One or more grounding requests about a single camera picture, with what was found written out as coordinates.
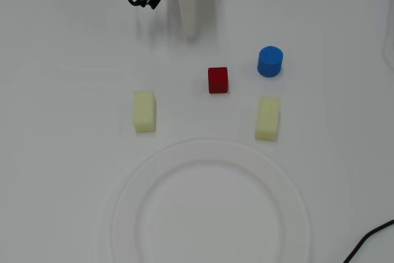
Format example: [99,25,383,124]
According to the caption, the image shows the pale yellow foam block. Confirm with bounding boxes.
[254,95,281,142]
[133,90,157,134]

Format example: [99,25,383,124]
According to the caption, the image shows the thin black cable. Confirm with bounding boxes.
[342,219,394,263]

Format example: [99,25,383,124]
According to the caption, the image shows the red cube block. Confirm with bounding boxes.
[207,67,229,94]

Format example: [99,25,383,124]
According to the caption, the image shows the blue ridged cylinder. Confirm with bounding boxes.
[257,46,284,78]

